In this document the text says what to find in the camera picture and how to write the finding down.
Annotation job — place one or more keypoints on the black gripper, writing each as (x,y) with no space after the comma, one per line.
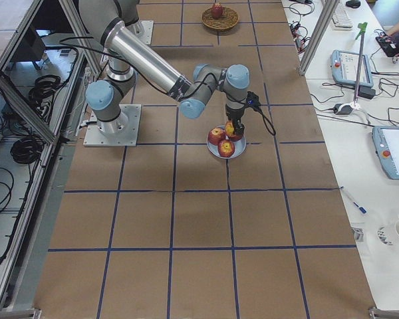
(235,116)

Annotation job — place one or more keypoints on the red yellow apple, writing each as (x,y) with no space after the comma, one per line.
(229,129)

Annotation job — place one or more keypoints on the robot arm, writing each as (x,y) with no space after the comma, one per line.
(111,23)

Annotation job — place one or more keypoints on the red apple on plate far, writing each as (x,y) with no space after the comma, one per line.
(236,137)

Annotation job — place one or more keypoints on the light blue plate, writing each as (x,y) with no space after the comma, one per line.
(240,147)

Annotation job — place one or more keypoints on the red apple on plate near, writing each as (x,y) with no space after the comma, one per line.
(226,148)

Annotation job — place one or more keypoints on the red apple on plate side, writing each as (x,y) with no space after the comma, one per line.
(216,135)

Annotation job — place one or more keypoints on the woven wicker basket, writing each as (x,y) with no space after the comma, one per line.
(225,22)

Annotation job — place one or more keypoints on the dark red apple in basket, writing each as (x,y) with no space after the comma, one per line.
(216,11)

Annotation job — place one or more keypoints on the far teach pendant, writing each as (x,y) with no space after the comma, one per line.
(344,68)

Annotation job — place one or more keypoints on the teach pendant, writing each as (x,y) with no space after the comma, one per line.
(386,143)
(344,68)

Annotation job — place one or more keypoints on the black power adapter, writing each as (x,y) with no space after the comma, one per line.
(366,92)

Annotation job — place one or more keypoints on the white keyboard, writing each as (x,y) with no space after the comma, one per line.
(340,19)

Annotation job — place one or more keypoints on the blue white pen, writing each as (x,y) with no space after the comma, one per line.
(353,200)

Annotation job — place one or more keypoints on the near teach pendant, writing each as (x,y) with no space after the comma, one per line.
(386,143)

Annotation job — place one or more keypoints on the pink selfie stick stand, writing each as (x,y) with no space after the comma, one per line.
(347,108)

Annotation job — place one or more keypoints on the black computer mouse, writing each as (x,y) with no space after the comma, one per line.
(353,4)

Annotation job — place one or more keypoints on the patterned tape roll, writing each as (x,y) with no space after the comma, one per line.
(383,233)

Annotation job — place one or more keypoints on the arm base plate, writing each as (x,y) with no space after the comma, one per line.
(143,30)
(122,131)

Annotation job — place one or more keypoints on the aluminium frame post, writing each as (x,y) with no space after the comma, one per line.
(322,23)

